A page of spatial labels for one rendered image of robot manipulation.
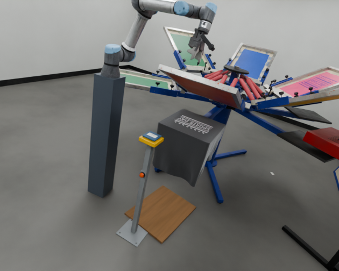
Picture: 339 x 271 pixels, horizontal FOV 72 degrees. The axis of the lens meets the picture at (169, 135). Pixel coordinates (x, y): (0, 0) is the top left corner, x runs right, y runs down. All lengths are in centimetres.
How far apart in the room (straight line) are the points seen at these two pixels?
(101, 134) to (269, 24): 497
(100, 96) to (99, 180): 84
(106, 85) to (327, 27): 513
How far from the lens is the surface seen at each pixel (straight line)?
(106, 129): 204
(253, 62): 396
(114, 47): 190
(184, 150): 184
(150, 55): 725
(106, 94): 193
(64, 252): 212
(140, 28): 191
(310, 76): 366
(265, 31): 622
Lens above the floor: 171
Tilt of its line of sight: 27 degrees down
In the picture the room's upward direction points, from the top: 13 degrees clockwise
